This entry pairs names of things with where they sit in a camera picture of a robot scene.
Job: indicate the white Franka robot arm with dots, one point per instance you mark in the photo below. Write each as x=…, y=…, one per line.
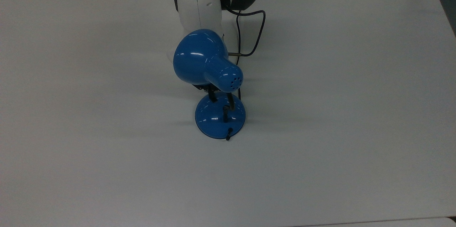
x=199, y=13

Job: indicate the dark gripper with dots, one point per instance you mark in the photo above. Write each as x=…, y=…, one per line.
x=201, y=87

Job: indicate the blue gooseneck desk lamp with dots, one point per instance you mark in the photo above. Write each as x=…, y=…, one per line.
x=199, y=59

